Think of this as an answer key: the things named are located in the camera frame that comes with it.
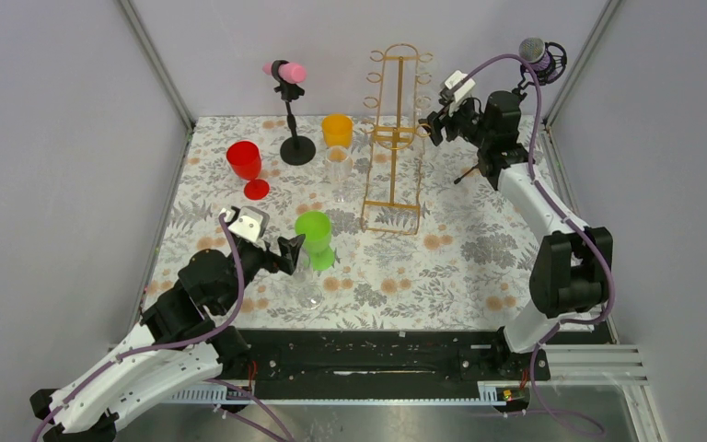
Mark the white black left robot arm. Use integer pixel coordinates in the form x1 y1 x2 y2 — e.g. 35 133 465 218
30 235 305 441

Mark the tripod stand with purple microphone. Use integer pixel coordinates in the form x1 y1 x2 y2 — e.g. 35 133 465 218
468 37 568 189

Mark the yellow plastic wine glass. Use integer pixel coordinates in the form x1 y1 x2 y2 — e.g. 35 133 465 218
321 114 354 148

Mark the red plastic wine glass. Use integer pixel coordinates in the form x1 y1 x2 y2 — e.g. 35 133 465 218
226 140 271 201

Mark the gold wire wine glass rack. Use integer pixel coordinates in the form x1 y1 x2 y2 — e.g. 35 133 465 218
361 43 434 235

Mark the clear wine glass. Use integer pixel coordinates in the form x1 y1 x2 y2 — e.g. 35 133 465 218
414 72 444 124
324 146 353 203
400 56 434 138
290 251 324 310

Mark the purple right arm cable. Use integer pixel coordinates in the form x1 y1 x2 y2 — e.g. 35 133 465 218
463 53 617 437

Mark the black stand with pink microphone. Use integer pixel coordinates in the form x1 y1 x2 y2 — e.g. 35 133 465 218
262 60 316 166

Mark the floral patterned tablecloth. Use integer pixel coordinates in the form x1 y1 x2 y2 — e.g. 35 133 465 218
143 116 539 330

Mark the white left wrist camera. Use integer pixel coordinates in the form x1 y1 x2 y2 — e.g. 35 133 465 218
218 206 270 246

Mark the green plastic wine glass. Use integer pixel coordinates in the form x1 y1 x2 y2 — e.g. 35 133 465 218
295 211 335 271

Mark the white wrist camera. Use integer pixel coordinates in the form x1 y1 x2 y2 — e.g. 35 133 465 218
439 70 476 114
218 206 270 246

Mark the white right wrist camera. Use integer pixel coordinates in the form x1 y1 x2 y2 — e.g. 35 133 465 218
439 70 476 114

